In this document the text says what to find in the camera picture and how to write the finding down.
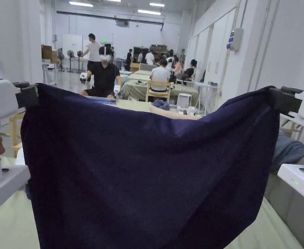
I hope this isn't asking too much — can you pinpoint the dark blue garment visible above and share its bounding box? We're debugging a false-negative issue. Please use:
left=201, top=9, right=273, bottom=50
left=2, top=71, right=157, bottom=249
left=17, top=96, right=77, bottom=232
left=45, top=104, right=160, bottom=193
left=20, top=83, right=281, bottom=249

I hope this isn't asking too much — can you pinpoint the wooden stool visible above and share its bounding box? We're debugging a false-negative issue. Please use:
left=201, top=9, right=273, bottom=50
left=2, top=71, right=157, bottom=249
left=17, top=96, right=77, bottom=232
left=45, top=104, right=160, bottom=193
left=9, top=109, right=26, bottom=151

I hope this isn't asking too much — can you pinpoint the cardboard carton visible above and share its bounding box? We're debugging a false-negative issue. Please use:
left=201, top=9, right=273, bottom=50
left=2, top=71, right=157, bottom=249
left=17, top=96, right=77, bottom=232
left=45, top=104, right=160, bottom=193
left=41, top=44, right=58, bottom=63

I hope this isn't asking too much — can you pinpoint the standing fan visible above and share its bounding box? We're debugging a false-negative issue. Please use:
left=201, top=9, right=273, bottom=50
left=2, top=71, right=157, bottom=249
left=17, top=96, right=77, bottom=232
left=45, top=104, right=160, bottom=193
left=57, top=49, right=66, bottom=72
left=66, top=50, right=75, bottom=73

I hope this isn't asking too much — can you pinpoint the grey blue cloth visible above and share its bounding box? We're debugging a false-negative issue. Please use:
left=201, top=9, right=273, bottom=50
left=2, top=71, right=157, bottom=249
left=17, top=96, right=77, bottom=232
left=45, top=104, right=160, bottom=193
left=271, top=134, right=304, bottom=175

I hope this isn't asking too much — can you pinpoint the white folding table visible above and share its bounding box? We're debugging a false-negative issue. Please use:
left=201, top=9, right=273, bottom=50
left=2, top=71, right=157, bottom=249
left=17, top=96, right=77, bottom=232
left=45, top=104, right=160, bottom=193
left=193, top=81, right=219, bottom=115

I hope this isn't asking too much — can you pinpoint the spare hand-held gripper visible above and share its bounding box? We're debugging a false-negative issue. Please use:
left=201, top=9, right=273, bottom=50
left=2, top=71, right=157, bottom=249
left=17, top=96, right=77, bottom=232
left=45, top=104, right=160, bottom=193
left=177, top=106, right=199, bottom=116

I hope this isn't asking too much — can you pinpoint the bed with olive sheet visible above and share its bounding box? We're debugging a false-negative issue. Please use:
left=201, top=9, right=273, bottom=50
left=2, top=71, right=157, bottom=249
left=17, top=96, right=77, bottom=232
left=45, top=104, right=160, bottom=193
left=121, top=69, right=201, bottom=105

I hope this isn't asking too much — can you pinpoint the white stool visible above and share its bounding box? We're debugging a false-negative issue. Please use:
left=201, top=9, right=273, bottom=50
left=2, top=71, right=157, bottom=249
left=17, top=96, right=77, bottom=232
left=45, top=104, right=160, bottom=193
left=177, top=93, right=193, bottom=107

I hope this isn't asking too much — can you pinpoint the group of people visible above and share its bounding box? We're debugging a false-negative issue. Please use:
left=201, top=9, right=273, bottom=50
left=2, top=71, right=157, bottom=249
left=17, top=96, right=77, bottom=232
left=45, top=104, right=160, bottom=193
left=125, top=48, right=198, bottom=81

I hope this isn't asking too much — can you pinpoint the grey padded headboard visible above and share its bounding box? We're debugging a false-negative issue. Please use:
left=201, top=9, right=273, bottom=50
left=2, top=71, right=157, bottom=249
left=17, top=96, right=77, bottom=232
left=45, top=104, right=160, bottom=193
left=264, top=173, right=304, bottom=249

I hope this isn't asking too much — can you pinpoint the blue crumpled cloth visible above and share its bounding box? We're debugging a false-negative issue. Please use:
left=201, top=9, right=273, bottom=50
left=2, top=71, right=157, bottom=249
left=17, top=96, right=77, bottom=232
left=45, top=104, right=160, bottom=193
left=151, top=100, right=171, bottom=110

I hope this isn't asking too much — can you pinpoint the bed with pale green sheet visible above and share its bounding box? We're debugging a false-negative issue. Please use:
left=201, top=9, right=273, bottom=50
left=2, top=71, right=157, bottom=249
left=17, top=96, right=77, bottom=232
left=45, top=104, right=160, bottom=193
left=0, top=155, right=304, bottom=249

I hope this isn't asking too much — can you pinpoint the wooden frame chair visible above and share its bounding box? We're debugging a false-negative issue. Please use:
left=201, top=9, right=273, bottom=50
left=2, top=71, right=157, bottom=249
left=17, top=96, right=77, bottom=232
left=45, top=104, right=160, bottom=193
left=280, top=113, right=304, bottom=142

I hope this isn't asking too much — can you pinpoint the white wall box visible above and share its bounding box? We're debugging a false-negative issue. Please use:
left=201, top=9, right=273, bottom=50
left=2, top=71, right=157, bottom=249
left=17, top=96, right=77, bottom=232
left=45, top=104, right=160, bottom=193
left=230, top=28, right=244, bottom=51

